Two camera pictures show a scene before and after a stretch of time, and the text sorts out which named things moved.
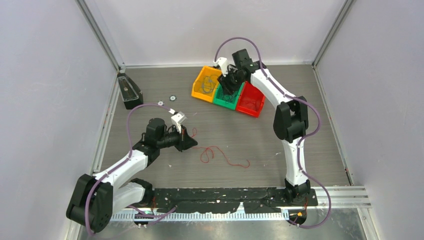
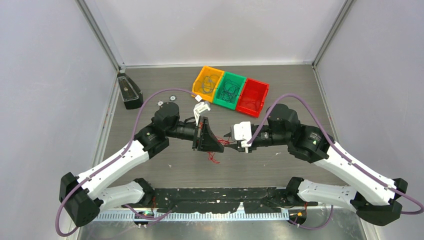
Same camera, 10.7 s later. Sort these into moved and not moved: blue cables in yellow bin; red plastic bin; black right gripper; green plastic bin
Moved: black right gripper
Not moved: green plastic bin; red plastic bin; blue cables in yellow bin
